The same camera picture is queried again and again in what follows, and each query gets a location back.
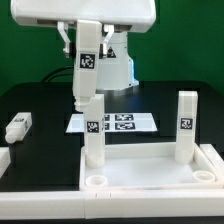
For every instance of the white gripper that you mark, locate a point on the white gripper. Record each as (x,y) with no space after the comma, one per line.
(126,15)

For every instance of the white desk top tray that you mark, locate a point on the white desk top tray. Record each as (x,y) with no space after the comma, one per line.
(148,166)

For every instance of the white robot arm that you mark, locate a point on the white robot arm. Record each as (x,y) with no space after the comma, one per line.
(116,71)

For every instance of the white marker sheet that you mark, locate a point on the white marker sheet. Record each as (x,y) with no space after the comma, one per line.
(117,122)

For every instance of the white left fence block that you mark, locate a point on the white left fence block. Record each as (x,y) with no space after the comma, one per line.
(5,160)

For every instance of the white fence block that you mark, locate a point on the white fence block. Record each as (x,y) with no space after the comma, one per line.
(214,158)
(5,160)

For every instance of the white right fence block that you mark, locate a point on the white right fence block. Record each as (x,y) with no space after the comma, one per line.
(214,158)

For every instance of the white front fence bar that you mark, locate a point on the white front fence bar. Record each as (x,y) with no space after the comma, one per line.
(114,204)

